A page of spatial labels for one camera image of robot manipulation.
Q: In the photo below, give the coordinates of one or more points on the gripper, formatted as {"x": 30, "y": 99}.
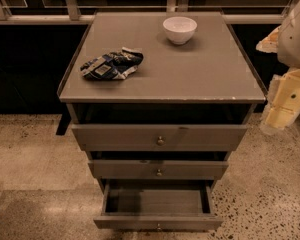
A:
{"x": 296, "y": 39}

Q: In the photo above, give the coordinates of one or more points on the grey bottom drawer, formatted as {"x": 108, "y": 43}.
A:
{"x": 155, "y": 205}

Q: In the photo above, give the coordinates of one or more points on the grey drawer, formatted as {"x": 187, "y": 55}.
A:
{"x": 136, "y": 137}
{"x": 157, "y": 169}
{"x": 155, "y": 205}

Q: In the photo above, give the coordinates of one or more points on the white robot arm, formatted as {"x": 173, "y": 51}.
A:
{"x": 285, "y": 42}

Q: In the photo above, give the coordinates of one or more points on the grey wooden drawer cabinet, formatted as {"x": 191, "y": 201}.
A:
{"x": 206, "y": 81}

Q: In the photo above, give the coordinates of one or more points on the grey middle drawer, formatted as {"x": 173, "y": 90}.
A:
{"x": 157, "y": 169}

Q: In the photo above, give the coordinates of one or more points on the grey top drawer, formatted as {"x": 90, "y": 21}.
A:
{"x": 136, "y": 137}

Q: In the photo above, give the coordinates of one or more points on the white ceramic bowl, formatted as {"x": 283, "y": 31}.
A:
{"x": 179, "y": 30}

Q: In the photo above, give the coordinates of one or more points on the crumpled blue chip bag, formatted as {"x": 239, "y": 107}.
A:
{"x": 117, "y": 65}

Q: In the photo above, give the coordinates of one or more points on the metal window railing frame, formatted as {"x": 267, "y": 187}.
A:
{"x": 76, "y": 11}

